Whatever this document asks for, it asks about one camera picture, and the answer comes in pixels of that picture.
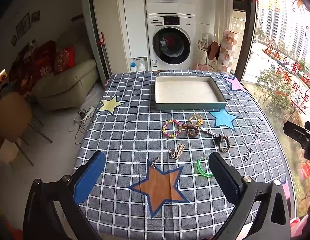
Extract star rhinestone hair clip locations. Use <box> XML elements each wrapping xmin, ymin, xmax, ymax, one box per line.
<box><xmin>200</xmin><ymin>127</ymin><xmax>218</xmax><ymax>138</ymax></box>

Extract red patterned cushion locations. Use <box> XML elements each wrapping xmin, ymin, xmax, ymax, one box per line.
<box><xmin>54</xmin><ymin>45</ymin><xmax>75</xmax><ymax>75</ymax></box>

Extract silver metal hair clip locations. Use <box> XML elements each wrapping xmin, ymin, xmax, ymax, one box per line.
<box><xmin>168</xmin><ymin>148</ymin><xmax>176</xmax><ymax>159</ymax></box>

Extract black claw hair clip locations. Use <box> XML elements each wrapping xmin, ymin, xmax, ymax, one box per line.
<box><xmin>213</xmin><ymin>134</ymin><xmax>229</xmax><ymax>145</ymax></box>

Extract brown spiral hair tie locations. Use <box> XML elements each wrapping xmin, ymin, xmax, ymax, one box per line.
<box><xmin>181</xmin><ymin>122</ymin><xmax>200</xmax><ymax>138</ymax></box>

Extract yellow hair tie with charm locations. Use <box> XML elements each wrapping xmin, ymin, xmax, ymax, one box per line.
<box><xmin>188</xmin><ymin>114</ymin><xmax>205</xmax><ymax>128</ymax></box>

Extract white front-load washing machine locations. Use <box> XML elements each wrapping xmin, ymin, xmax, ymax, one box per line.
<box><xmin>147</xmin><ymin>14</ymin><xmax>195</xmax><ymax>71</ymax></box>

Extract wooden chair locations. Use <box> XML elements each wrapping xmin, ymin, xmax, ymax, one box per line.
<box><xmin>0</xmin><ymin>92</ymin><xmax>52</xmax><ymax>166</ymax></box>

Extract green translucent bangle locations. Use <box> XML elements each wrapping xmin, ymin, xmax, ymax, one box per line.
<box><xmin>196</xmin><ymin>153</ymin><xmax>215</xmax><ymax>178</ymax></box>

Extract white plastic bottle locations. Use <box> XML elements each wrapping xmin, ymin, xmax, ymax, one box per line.
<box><xmin>138</xmin><ymin>63</ymin><xmax>146</xmax><ymax>72</ymax></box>

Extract teal jewelry tray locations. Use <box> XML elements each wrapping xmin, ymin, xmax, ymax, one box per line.
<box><xmin>154</xmin><ymin>75</ymin><xmax>226</xmax><ymax>111</ymax></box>

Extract tan braided hair tie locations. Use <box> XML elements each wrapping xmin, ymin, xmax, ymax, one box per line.
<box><xmin>218</xmin><ymin>135</ymin><xmax>231</xmax><ymax>153</ymax></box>

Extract dark red okay cushion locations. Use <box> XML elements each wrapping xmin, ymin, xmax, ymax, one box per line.
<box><xmin>31</xmin><ymin>40</ymin><xmax>56</xmax><ymax>86</ymax></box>

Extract checkered pink storage column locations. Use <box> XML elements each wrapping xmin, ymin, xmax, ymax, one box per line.
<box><xmin>217</xmin><ymin>30</ymin><xmax>238</xmax><ymax>73</ymax></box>

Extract beige sofa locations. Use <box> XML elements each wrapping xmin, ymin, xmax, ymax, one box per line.
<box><xmin>32</xmin><ymin>42</ymin><xmax>99</xmax><ymax>111</ymax></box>

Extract silver rhinestone brooch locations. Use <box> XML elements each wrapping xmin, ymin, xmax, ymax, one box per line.
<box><xmin>150</xmin><ymin>157</ymin><xmax>160</xmax><ymax>168</ymax></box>

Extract white power strip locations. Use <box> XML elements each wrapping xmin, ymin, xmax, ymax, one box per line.
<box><xmin>78</xmin><ymin>106</ymin><xmax>95</xmax><ymax>119</ymax></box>

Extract white detergent bottle blue cap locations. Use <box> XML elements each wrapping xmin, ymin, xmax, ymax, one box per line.
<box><xmin>131</xmin><ymin>62</ymin><xmax>137</xmax><ymax>73</ymax></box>

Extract wire shoe rack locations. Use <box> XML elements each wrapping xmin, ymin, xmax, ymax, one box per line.
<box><xmin>193</xmin><ymin>33</ymin><xmax>220</xmax><ymax>71</ymax></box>

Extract grey checked star tablecloth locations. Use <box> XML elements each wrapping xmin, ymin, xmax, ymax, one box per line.
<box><xmin>76</xmin><ymin>70</ymin><xmax>291</xmax><ymax>239</ymax></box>

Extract pink yellow spiral hair tie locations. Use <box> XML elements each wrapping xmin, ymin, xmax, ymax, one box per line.
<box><xmin>161</xmin><ymin>119</ymin><xmax>183</xmax><ymax>139</ymax></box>

